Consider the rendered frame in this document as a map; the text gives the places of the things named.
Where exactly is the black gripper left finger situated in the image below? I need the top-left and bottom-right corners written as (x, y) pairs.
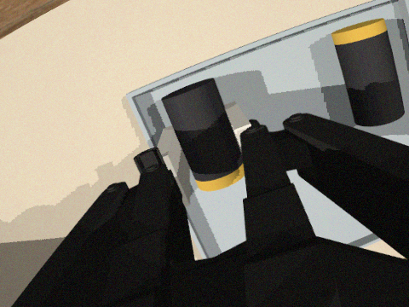
top-left (11, 125), bottom-right (195, 307)

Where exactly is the black battery with yellow end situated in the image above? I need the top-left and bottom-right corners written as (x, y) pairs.
top-left (161, 78), bottom-right (245, 191)
top-left (331, 18), bottom-right (405, 127)

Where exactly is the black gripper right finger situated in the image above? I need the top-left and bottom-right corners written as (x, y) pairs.
top-left (224, 101), bottom-right (409, 307)

